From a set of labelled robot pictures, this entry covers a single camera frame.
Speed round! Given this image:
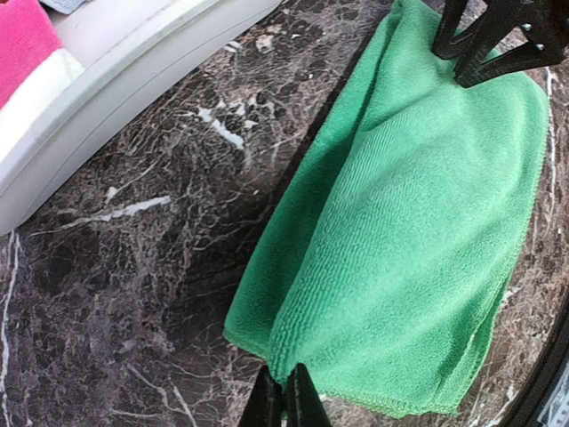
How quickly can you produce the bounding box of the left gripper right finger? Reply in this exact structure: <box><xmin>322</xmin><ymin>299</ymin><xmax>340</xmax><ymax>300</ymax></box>
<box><xmin>285</xmin><ymin>363</ymin><xmax>332</xmax><ymax>427</ymax></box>

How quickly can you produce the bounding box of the white plastic basin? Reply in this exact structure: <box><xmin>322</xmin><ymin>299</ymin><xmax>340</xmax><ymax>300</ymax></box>
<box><xmin>1</xmin><ymin>0</ymin><xmax>276</xmax><ymax>233</ymax></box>

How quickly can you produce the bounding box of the green microfiber towel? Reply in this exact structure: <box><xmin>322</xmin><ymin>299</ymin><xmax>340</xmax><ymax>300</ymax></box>
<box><xmin>224</xmin><ymin>1</ymin><xmax>549</xmax><ymax>418</ymax></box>

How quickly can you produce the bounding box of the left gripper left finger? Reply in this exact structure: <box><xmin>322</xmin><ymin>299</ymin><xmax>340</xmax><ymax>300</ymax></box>
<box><xmin>237</xmin><ymin>368</ymin><xmax>284</xmax><ymax>427</ymax></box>

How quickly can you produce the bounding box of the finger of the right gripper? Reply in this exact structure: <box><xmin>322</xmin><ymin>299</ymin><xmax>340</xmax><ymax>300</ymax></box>
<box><xmin>430</xmin><ymin>0</ymin><xmax>534</xmax><ymax>61</ymax></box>
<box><xmin>454</xmin><ymin>1</ymin><xmax>568</xmax><ymax>88</ymax></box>

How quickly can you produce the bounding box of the pink rolled towel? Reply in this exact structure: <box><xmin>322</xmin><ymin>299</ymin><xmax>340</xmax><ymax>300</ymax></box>
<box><xmin>1</xmin><ymin>0</ymin><xmax>63</xmax><ymax>107</ymax></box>

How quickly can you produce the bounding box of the white rolled towel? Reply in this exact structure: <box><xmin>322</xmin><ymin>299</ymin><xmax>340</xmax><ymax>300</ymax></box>
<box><xmin>1</xmin><ymin>48</ymin><xmax>84</xmax><ymax>131</ymax></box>

